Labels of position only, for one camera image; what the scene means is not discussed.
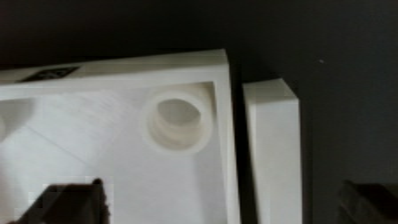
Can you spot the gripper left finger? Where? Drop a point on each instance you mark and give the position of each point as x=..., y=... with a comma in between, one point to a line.
x=70, y=204

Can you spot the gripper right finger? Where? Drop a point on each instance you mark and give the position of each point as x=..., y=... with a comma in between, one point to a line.
x=369, y=203

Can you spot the white square tabletop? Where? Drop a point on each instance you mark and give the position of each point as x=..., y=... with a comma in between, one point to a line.
x=123, y=119

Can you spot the white U-shaped obstacle fence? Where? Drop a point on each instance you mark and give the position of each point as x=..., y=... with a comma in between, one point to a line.
x=274, y=139

